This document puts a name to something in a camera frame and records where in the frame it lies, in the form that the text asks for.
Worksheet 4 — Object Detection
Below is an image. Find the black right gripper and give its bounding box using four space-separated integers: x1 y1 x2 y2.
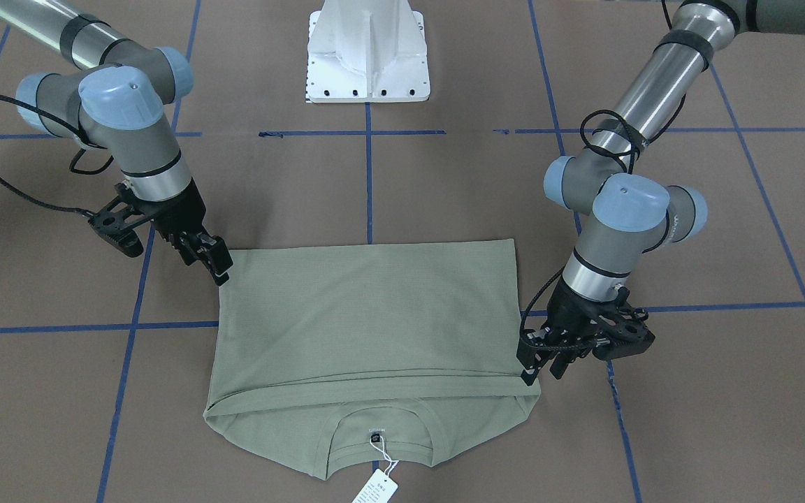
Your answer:
153 180 233 286

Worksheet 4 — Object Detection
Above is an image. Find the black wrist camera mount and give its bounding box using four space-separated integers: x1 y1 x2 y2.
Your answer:
87 182 154 258
590 286 655 362

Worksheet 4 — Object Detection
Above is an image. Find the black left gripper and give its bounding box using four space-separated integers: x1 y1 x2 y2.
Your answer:
517 280 616 386

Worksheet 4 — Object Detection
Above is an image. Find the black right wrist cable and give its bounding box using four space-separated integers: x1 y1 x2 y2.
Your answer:
0 91 113 217

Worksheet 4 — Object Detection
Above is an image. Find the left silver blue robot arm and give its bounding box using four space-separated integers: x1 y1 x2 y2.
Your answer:
516 1 805 386

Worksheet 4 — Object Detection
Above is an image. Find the white paper clothing tag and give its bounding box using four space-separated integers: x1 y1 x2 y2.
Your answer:
352 470 399 503

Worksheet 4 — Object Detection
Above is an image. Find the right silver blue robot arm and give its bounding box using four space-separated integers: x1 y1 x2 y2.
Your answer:
0 1 233 284

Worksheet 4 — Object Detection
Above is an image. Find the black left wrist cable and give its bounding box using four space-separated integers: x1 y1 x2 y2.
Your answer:
518 0 686 336

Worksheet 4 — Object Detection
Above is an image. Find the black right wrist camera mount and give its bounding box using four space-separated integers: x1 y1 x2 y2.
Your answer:
87 182 154 258

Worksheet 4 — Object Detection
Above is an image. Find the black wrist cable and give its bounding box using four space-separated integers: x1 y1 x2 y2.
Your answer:
0 91 113 217
518 0 686 336

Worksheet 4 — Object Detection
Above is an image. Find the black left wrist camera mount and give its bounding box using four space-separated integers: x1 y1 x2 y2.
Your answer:
590 286 655 362

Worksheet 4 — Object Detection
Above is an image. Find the olive green long-sleeve shirt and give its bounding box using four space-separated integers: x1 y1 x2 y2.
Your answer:
203 239 540 480

